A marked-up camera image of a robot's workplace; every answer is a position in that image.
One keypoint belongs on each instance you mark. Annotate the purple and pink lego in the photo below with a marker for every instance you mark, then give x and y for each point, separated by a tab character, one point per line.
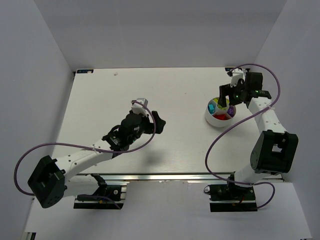
231	111

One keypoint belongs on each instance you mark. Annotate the white round divided container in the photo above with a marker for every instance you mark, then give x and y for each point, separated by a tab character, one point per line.
215	122

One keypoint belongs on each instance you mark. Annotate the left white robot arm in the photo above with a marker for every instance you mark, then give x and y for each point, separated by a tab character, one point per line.
50	180

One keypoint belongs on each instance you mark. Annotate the right blue table label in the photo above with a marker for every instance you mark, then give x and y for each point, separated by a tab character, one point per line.
230	69

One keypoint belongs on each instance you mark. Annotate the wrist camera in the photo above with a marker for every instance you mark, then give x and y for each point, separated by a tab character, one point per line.
236	74
138	106

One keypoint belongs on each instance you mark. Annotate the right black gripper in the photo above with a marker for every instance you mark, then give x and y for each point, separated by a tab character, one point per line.
227	90

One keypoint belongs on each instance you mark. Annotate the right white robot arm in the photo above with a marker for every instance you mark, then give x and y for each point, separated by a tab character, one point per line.
275	149

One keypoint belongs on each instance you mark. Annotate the pale green lego piece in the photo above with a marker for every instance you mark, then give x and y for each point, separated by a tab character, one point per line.
222	108

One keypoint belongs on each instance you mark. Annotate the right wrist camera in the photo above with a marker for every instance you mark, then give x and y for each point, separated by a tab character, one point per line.
236	74

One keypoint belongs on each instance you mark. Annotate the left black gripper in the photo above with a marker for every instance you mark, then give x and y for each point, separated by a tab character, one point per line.
154	125

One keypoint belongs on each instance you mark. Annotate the large cyan lego brick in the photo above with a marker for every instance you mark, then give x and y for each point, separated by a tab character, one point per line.
211	109

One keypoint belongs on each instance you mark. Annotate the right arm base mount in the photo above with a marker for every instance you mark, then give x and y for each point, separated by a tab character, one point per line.
230	198

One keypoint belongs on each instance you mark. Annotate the green lego brick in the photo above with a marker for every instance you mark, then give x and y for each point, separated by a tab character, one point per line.
215	100

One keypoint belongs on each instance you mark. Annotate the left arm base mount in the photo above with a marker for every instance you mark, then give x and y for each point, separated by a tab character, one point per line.
107	196

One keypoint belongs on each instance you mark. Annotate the left blue table label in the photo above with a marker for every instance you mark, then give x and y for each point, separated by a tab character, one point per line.
84	71

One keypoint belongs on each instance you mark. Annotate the blue table label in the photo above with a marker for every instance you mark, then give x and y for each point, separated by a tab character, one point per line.
84	71
230	69

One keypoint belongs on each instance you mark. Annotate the red curved lego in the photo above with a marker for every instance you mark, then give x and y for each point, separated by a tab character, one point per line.
222	117

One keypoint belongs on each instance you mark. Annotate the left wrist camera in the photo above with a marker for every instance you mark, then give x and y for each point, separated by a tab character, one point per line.
138	106

